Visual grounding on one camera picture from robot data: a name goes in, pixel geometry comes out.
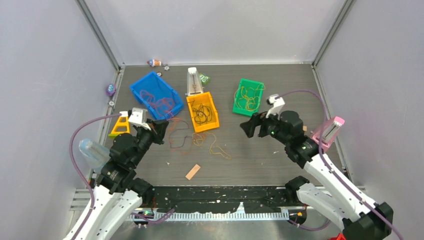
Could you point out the yellow triangle block left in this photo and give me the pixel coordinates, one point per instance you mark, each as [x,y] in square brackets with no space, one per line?
[121,126]

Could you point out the blue plastic bin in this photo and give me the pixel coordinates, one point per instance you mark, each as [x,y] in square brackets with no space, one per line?
[160,99]

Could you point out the orange plastic bin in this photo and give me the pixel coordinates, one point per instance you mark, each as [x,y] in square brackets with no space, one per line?
[203,113]

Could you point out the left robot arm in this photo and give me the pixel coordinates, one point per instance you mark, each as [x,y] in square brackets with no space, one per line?
[117,192]

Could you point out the white metronome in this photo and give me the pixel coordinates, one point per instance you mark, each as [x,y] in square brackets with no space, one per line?
[194,83]

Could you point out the pink metronome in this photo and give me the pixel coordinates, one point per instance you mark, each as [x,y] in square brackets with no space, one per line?
[328,131]

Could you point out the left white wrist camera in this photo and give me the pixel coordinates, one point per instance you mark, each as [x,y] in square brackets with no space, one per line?
[137,117]

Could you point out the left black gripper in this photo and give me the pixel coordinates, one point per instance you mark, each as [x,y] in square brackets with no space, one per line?
[158,128]

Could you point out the green plastic bin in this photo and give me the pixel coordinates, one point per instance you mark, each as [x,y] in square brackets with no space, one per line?
[247,97]

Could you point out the clown figurine toy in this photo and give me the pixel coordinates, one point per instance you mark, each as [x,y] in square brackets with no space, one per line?
[154,63]

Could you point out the green owl toy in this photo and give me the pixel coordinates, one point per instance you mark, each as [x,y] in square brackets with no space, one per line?
[204,79]

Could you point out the clear blue plastic bag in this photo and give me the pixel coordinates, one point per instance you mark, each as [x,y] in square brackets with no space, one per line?
[95,154]

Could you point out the red object bottom edge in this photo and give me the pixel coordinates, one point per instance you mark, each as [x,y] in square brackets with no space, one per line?
[340,236]

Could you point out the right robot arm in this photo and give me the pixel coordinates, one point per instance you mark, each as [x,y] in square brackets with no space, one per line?
[358,216]

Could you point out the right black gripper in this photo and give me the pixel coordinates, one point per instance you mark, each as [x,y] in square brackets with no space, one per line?
[256,119]

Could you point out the purple lotus toy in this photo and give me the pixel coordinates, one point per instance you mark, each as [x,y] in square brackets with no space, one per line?
[111,90]

